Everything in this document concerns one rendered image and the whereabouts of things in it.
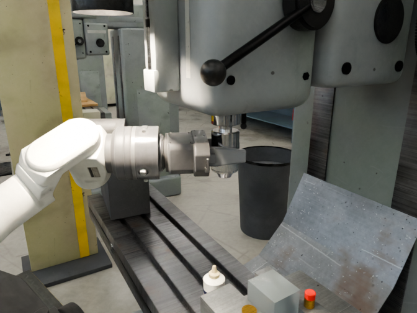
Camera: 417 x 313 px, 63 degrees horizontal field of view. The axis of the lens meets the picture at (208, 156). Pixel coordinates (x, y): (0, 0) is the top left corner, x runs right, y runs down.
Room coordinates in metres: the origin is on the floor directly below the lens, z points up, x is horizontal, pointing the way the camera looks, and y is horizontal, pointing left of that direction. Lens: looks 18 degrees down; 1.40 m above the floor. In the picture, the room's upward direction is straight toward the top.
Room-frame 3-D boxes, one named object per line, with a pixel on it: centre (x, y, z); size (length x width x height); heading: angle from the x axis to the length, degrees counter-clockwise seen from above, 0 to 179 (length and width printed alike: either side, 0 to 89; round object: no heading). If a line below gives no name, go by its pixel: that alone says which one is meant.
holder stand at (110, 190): (1.03, 0.28, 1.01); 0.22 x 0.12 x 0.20; 24
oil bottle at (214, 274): (0.53, -0.01, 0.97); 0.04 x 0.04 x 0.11
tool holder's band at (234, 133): (0.55, -0.03, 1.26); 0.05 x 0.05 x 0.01
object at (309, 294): (0.43, -0.15, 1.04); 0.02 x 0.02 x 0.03
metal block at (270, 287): (0.44, -0.10, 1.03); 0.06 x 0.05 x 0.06; 33
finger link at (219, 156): (0.52, -0.03, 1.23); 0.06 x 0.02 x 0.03; 96
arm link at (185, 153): (0.55, 0.06, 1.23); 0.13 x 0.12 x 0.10; 6
